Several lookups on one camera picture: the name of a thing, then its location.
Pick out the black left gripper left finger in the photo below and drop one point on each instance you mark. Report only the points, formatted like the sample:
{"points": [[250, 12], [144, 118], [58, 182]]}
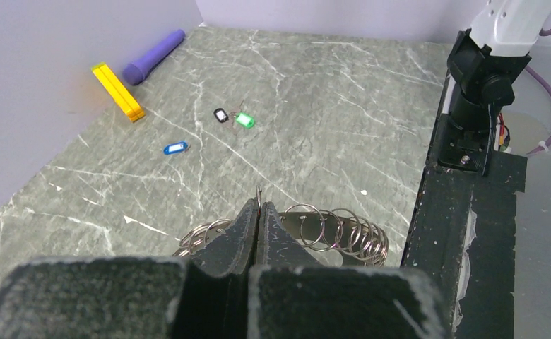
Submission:
{"points": [[202, 295]]}

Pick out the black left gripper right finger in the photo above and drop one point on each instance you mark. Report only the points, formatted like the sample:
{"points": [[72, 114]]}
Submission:
{"points": [[291, 299]]}

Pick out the metal disc with keyrings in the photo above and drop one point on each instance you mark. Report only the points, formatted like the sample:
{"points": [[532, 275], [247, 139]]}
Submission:
{"points": [[301, 235]]}

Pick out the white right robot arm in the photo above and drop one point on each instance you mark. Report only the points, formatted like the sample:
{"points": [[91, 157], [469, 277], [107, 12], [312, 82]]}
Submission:
{"points": [[484, 62]]}

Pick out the blue tag key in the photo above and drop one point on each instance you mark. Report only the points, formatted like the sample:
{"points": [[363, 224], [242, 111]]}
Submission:
{"points": [[174, 148]]}

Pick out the green tag key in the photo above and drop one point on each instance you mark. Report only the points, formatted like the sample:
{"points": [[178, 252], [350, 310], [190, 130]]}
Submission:
{"points": [[241, 118]]}

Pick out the black tag key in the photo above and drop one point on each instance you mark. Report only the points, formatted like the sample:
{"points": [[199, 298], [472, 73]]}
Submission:
{"points": [[221, 115]]}

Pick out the yellow block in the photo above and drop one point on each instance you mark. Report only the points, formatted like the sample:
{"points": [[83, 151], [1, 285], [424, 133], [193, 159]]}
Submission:
{"points": [[118, 92]]}

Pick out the purple cylinder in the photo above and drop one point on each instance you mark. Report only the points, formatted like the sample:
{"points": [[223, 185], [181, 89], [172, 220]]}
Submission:
{"points": [[137, 71]]}

